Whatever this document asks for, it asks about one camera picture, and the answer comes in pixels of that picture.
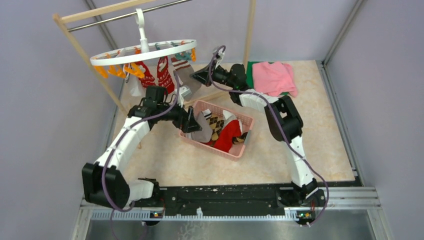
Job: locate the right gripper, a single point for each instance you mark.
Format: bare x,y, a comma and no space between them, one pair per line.
203,75

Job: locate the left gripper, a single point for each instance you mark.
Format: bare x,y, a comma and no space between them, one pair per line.
186,121

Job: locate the brown argyle sock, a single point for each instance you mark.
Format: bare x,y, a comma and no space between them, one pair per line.
216,123

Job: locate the grey sock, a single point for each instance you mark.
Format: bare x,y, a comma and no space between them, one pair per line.
202,129
192,84

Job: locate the red patterned sock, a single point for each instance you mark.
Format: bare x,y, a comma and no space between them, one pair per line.
148,79
164,78

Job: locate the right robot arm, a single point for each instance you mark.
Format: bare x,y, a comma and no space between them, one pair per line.
284,122

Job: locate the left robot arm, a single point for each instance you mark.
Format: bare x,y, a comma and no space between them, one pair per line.
103,181

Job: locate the white round clip hanger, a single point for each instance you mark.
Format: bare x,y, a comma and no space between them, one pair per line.
145,50

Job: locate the white black-striped sock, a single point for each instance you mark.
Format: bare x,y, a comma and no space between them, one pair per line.
207,114

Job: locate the green cloth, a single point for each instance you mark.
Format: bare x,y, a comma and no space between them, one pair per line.
249,72

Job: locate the red white sock in basket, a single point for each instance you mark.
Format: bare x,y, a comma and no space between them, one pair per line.
231,134

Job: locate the pink plastic basket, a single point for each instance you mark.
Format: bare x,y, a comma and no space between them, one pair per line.
237,150

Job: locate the white hanging sock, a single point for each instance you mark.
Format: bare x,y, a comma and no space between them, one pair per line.
134,85

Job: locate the pink cloth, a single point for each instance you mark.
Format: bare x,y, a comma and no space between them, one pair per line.
274,79

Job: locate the wooden drying rack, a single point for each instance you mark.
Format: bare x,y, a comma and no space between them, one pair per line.
102,72

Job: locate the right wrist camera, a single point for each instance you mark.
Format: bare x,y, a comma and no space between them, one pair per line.
218,58

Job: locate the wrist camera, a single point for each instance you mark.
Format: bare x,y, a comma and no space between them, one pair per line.
218,58
184,94

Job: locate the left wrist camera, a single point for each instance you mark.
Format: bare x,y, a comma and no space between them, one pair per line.
184,94

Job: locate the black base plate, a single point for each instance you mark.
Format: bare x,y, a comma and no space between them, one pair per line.
231,200

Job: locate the aluminium frame rail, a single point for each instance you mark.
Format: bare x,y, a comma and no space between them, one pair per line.
352,213

